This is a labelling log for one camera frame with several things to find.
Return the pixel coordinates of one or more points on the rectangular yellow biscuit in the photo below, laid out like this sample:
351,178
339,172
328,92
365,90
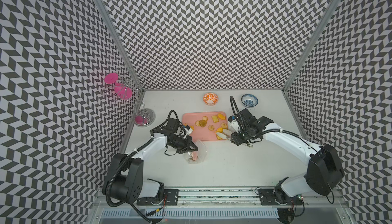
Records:
215,119

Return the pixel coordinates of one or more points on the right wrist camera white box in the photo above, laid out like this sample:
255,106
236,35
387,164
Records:
233,125

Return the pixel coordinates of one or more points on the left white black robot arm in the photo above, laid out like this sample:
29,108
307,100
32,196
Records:
125,182

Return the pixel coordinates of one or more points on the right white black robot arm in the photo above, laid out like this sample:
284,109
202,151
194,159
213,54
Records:
324,167

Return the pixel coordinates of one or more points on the aluminium front rail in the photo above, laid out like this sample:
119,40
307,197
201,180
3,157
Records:
247,197

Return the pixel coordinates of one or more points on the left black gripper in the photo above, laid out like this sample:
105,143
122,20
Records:
187,148

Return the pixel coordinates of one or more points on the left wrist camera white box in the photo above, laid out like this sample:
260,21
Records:
188,129

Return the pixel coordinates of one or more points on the orange patterned small bowl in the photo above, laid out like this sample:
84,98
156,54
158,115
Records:
210,98

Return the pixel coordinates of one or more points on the wire rack with pink discs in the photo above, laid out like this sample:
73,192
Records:
122,87

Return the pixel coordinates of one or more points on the clear resealable bag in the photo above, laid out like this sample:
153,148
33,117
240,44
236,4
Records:
196,157

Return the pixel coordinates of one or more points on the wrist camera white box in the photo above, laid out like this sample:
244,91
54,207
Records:
233,125
188,129

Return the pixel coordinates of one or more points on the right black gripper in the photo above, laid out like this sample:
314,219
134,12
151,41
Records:
238,140

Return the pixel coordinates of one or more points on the pink plastic tray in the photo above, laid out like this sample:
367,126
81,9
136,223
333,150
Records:
203,133

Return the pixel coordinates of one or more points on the round glass dish pink item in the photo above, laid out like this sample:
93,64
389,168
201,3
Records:
145,117

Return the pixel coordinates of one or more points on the blue patterned small bowl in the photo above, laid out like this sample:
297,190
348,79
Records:
249,100

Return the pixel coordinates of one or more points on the orange oval cookie top right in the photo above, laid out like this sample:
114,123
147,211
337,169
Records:
221,116

